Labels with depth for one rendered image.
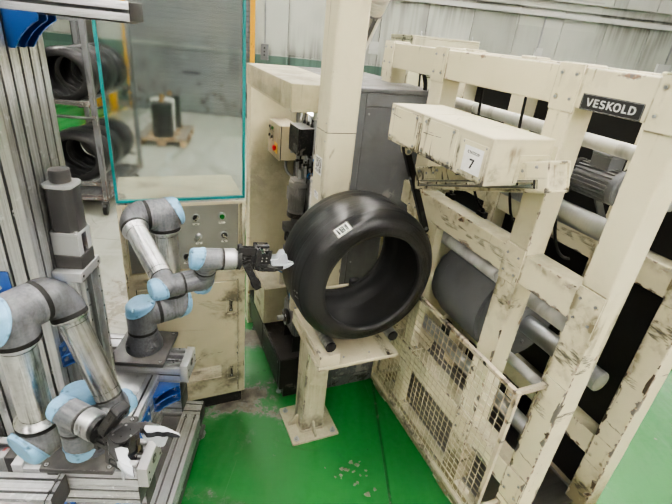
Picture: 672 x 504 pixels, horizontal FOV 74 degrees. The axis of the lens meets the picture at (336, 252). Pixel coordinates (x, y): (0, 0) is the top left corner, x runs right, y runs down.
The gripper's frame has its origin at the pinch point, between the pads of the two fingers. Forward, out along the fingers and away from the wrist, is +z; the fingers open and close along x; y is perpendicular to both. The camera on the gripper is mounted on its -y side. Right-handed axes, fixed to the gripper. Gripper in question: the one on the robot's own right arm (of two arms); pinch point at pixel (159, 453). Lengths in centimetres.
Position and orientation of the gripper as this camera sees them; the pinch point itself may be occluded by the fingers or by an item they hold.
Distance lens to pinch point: 124.8
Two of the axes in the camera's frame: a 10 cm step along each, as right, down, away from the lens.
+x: -3.9, 2.5, -8.9
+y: -1.5, 9.3, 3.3
